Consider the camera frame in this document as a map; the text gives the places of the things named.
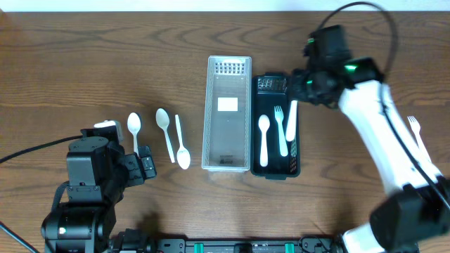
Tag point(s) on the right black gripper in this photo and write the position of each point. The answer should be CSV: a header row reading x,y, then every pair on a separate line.
x,y
297,88

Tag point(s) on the white label sticker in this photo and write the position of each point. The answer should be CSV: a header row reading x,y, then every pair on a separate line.
x,y
226,104

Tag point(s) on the clear plastic mesh basket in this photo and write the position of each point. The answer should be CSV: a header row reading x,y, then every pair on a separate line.
x,y
226,143

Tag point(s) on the white plastic fork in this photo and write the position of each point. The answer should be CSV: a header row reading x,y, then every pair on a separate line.
x,y
415,127
292,121
279,116

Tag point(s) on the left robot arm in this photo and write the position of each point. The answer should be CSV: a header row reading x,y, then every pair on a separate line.
x,y
82,216

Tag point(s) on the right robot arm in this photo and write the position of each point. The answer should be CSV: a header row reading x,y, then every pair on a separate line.
x,y
417,203

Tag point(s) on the white plastic spoon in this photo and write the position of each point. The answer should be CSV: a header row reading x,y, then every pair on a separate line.
x,y
183,156
263,124
162,119
134,127

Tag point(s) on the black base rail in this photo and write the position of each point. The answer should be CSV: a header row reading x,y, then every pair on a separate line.
x,y
137,241

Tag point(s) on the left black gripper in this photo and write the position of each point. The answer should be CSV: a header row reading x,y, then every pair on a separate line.
x,y
141,164

